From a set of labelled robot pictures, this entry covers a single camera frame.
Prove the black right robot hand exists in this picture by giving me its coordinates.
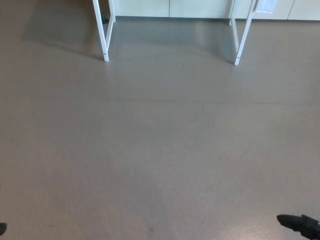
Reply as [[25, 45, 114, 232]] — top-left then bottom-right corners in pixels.
[[276, 214, 320, 240]]

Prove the white table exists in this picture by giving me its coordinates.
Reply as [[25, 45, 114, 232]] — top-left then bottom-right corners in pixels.
[[91, 0, 257, 66]]

